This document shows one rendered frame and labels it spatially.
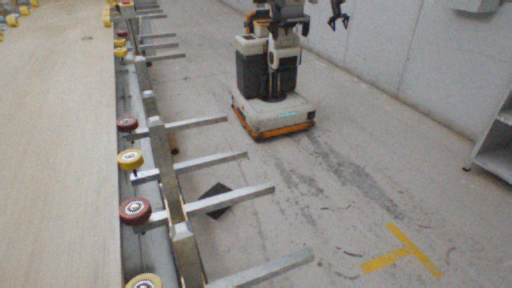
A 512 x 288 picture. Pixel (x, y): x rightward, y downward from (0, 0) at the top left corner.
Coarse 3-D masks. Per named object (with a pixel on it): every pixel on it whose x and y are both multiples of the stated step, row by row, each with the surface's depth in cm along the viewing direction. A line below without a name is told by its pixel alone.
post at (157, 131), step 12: (156, 120) 63; (156, 132) 64; (156, 144) 65; (168, 144) 67; (156, 156) 67; (168, 156) 68; (168, 168) 70; (168, 180) 72; (168, 192) 74; (168, 204) 76; (180, 204) 77; (180, 216) 80
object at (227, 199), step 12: (228, 192) 92; (240, 192) 92; (252, 192) 92; (264, 192) 94; (192, 204) 88; (204, 204) 88; (216, 204) 89; (228, 204) 91; (156, 216) 84; (192, 216) 87; (144, 228) 82
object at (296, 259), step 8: (304, 248) 79; (288, 256) 77; (296, 256) 77; (304, 256) 77; (312, 256) 77; (264, 264) 75; (272, 264) 75; (280, 264) 75; (288, 264) 75; (296, 264) 76; (304, 264) 78; (240, 272) 73; (248, 272) 73; (256, 272) 73; (264, 272) 73; (272, 272) 74; (280, 272) 75; (224, 280) 71; (232, 280) 71; (240, 280) 71; (248, 280) 71; (256, 280) 73; (264, 280) 74
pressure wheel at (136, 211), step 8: (128, 200) 81; (136, 200) 81; (144, 200) 81; (120, 208) 79; (128, 208) 79; (136, 208) 79; (144, 208) 79; (120, 216) 77; (128, 216) 76; (136, 216) 76; (144, 216) 78; (128, 224) 77; (136, 224) 78; (144, 232) 85
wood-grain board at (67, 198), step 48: (48, 0) 354; (96, 0) 354; (0, 48) 197; (48, 48) 197; (96, 48) 197; (0, 96) 136; (48, 96) 136; (96, 96) 136; (0, 144) 104; (48, 144) 104; (96, 144) 104; (0, 192) 84; (48, 192) 84; (96, 192) 85; (0, 240) 71; (48, 240) 71; (96, 240) 71
